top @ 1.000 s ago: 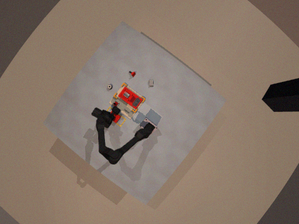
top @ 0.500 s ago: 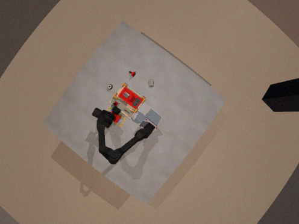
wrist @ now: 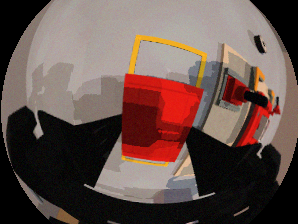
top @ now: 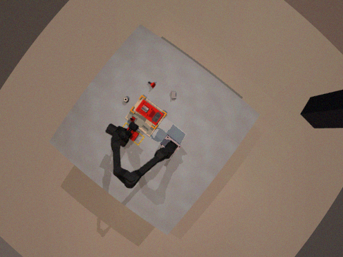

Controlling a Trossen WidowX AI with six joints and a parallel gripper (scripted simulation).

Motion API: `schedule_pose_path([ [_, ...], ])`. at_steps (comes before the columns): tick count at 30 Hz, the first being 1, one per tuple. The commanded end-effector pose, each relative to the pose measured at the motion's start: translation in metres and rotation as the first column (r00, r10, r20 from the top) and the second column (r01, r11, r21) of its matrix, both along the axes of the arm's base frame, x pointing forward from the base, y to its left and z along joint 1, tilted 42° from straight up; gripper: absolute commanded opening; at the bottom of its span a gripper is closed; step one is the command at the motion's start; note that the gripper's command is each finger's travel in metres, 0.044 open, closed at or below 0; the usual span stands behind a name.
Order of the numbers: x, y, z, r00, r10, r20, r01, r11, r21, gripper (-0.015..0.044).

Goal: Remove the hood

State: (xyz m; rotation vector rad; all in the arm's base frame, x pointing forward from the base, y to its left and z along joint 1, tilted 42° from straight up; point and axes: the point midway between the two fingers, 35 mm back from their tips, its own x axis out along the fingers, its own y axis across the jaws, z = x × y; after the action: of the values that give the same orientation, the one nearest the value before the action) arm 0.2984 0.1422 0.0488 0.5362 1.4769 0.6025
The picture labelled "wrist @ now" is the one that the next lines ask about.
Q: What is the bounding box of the yellow rectangular outline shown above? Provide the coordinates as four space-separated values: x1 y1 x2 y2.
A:
122 35 208 167

